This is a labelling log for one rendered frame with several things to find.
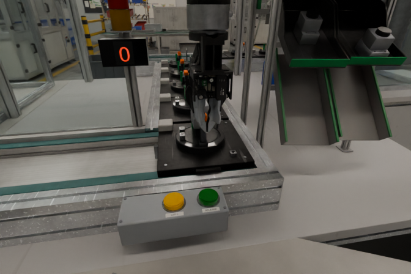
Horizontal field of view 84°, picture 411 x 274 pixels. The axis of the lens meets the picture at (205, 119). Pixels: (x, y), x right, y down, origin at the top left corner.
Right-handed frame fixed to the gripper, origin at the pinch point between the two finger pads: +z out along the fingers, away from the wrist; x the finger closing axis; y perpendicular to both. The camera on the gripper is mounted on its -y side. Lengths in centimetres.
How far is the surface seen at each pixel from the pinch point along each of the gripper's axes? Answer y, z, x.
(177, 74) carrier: -79, 8, -3
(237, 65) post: -117, 13, 44
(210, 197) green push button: 11.7, 10.2, -1.1
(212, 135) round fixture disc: -9.5, 8.4, 3.4
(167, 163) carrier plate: -1.2, 10.4, -9.3
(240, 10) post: -117, -23, 43
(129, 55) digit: -19.8, -12.4, -17.4
